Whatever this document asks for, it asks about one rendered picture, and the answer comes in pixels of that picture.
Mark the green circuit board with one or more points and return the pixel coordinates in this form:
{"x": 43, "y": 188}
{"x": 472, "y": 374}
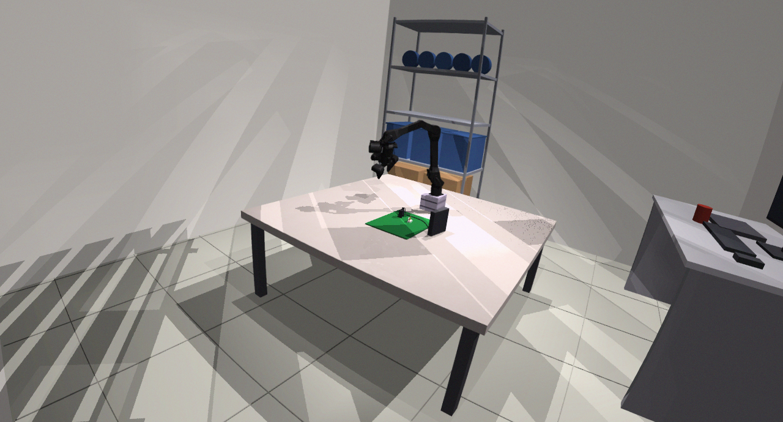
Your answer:
{"x": 405, "y": 227}

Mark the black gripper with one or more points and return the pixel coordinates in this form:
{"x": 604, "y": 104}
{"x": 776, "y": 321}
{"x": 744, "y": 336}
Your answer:
{"x": 386, "y": 160}

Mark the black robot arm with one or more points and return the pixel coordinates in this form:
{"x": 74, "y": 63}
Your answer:
{"x": 375, "y": 148}

